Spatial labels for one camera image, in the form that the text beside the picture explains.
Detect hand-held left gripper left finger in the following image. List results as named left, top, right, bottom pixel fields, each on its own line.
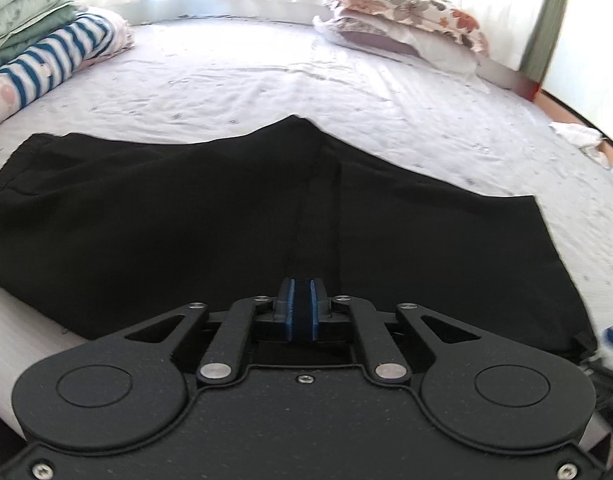
left=124, top=277, right=300, bottom=388

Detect striped folded blanket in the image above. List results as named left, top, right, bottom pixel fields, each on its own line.
left=0, top=7, right=135, bottom=134

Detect plain green blanket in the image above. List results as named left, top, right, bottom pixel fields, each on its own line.
left=0, top=5, right=88, bottom=74

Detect blue white striped blanket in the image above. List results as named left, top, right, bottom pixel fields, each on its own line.
left=0, top=12, right=116, bottom=107

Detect green curtain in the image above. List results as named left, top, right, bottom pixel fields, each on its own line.
left=518, top=0, right=576, bottom=85

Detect floral pillow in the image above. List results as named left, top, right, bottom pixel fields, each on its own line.
left=327, top=0, right=490, bottom=57

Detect white pillow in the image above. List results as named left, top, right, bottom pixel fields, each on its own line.
left=313, top=15, right=481, bottom=79

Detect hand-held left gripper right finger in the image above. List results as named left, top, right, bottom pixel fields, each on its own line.
left=306, top=278, right=487, bottom=388

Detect black pants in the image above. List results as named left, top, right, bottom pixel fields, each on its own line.
left=0, top=114, right=598, bottom=362

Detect white patterned bed sheet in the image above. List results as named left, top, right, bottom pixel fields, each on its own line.
left=0, top=14, right=613, bottom=411

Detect crumpled white cloth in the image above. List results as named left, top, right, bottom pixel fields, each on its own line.
left=549, top=120, right=613, bottom=167

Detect wooden bed frame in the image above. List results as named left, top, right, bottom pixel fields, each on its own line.
left=478, top=59, right=613, bottom=153

